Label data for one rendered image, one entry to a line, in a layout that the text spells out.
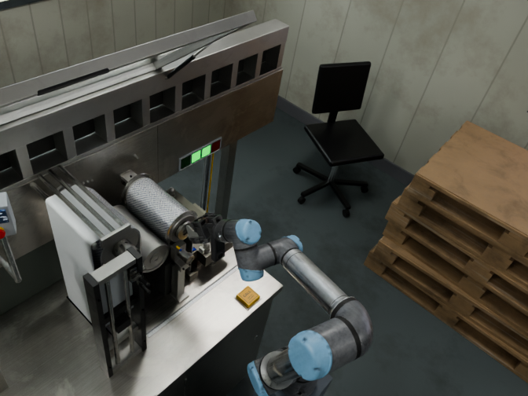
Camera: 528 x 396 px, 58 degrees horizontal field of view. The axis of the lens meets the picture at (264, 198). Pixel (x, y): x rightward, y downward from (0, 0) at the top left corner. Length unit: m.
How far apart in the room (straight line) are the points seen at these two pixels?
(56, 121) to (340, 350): 1.06
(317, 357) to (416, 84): 2.93
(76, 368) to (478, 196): 2.16
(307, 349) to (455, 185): 1.86
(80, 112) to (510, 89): 2.81
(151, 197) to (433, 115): 2.62
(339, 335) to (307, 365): 0.11
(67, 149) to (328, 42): 2.87
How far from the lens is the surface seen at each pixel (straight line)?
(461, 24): 3.63
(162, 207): 1.72
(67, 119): 1.62
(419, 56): 3.79
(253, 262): 1.47
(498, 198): 2.95
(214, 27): 1.28
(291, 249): 1.50
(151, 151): 1.92
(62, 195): 1.59
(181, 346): 1.87
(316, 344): 1.21
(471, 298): 3.21
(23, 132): 1.56
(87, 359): 1.87
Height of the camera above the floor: 2.55
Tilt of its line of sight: 44 degrees down
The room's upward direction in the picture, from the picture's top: 12 degrees clockwise
